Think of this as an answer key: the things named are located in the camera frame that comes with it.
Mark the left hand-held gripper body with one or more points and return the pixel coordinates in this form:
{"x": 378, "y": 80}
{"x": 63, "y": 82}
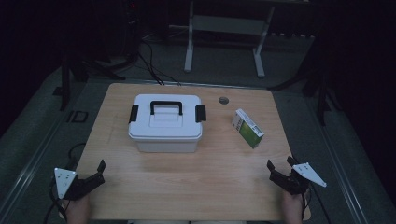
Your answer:
{"x": 67, "y": 182}

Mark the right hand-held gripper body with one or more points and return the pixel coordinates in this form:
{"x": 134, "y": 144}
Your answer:
{"x": 300, "y": 179}

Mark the green and white medicine box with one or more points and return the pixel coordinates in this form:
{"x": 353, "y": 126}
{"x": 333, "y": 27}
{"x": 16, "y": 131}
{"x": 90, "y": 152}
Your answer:
{"x": 247, "y": 129}

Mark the white plastic storage box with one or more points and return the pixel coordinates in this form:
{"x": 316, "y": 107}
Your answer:
{"x": 168, "y": 145}

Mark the white storage box lid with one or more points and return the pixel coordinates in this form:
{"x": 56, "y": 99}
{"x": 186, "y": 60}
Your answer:
{"x": 166, "y": 119}

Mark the person's right hand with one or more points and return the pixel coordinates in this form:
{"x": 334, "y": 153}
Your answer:
{"x": 292, "y": 208}

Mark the person's left hand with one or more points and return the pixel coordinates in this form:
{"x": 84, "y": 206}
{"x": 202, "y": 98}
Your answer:
{"x": 76, "y": 211}

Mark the black metal stand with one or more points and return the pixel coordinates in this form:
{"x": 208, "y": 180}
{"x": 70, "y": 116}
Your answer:
{"x": 65, "y": 84}
{"x": 322, "y": 99}

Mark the grey round table grommet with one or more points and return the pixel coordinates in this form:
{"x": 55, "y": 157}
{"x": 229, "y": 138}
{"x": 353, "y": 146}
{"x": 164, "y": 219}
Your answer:
{"x": 223, "y": 100}

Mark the person's pale clothing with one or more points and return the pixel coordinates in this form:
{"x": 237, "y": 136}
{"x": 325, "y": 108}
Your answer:
{"x": 186, "y": 222}

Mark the white metal stand frame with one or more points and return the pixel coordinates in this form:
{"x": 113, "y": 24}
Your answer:
{"x": 225, "y": 25}

